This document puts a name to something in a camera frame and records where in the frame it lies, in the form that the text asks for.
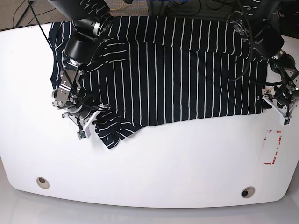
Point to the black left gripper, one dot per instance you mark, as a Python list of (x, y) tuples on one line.
[(283, 98)]

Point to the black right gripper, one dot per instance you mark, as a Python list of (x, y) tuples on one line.
[(84, 115)]

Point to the navy white striped t-shirt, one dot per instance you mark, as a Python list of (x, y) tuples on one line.
[(158, 70)]

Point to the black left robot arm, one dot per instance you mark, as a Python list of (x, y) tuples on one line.
[(251, 22)]

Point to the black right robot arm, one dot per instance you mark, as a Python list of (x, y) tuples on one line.
[(92, 20)]

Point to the red tape marking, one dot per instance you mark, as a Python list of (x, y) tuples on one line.
[(270, 146)]

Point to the left table grommet hole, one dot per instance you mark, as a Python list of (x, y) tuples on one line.
[(42, 183)]

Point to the table grommet hole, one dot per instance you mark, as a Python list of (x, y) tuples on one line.
[(248, 192), (42, 183)]

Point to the right table grommet hole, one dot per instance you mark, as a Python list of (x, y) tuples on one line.
[(248, 192)]

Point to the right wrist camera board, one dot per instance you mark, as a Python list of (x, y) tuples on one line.
[(84, 134)]

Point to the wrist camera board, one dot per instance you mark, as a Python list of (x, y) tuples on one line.
[(286, 121), (84, 134)]

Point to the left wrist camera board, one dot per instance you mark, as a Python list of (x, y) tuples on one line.
[(286, 121)]

